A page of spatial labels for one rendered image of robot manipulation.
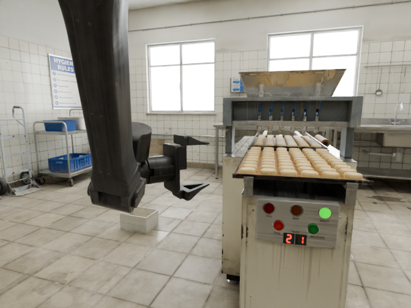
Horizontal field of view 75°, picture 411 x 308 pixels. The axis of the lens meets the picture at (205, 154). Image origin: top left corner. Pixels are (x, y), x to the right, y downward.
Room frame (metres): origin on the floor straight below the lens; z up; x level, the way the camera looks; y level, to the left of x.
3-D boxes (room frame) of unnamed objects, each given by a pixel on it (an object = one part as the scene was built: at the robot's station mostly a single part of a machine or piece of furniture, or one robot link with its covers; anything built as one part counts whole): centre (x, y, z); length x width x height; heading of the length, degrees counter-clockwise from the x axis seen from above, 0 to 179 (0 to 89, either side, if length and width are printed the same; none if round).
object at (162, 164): (0.56, 0.09, 0.99); 0.07 x 0.07 x 0.10; 32
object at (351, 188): (1.71, -0.66, 0.87); 2.01 x 0.03 x 0.07; 166
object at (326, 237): (0.79, -0.28, 0.77); 0.24 x 0.04 x 0.14; 76
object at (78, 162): (4.21, 2.13, 0.28); 0.56 x 0.38 x 0.20; 169
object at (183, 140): (0.60, 0.03, 1.02); 0.09 x 0.07 x 0.07; 122
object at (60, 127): (4.01, 2.15, 0.88); 0.40 x 0.30 x 0.16; 75
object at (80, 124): (4.38, 2.09, 0.90); 0.44 x 0.36 x 0.20; 80
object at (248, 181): (1.78, -0.37, 0.87); 2.01 x 0.03 x 0.07; 166
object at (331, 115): (1.63, -0.49, 1.01); 0.72 x 0.33 x 0.34; 76
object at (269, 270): (1.14, -0.37, 0.45); 0.70 x 0.34 x 0.90; 166
